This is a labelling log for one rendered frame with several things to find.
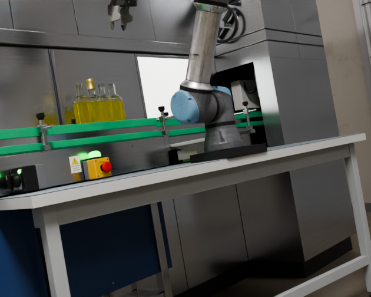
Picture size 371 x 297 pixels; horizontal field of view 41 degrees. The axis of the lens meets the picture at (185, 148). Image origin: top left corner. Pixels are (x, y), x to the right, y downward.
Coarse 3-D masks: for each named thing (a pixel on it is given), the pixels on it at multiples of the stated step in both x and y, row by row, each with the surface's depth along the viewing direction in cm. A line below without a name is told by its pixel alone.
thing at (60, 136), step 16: (16, 128) 166; (32, 128) 170; (64, 128) 179; (80, 128) 185; (96, 128) 190; (112, 128) 196; (128, 128) 203; (144, 128) 209; (0, 144) 161; (16, 144) 165; (32, 144) 169; (64, 144) 178; (80, 144) 184
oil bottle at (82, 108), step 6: (78, 96) 202; (84, 96) 203; (78, 102) 201; (84, 102) 201; (90, 102) 204; (78, 108) 201; (84, 108) 201; (90, 108) 203; (78, 114) 201; (84, 114) 201; (90, 114) 203; (78, 120) 202; (84, 120) 200; (90, 120) 202
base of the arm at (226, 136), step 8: (208, 128) 183; (216, 128) 181; (224, 128) 181; (232, 128) 182; (208, 136) 182; (216, 136) 180; (224, 136) 180; (232, 136) 180; (240, 136) 186; (208, 144) 181; (216, 144) 179; (224, 144) 179; (232, 144) 179; (240, 144) 181
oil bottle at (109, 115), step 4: (100, 96) 210; (104, 96) 210; (108, 96) 212; (104, 100) 209; (108, 100) 211; (104, 104) 209; (108, 104) 211; (112, 104) 212; (104, 108) 209; (108, 108) 210; (112, 108) 212; (104, 112) 209; (108, 112) 210; (112, 112) 212; (108, 116) 210; (112, 116) 212; (108, 120) 210; (112, 120) 211
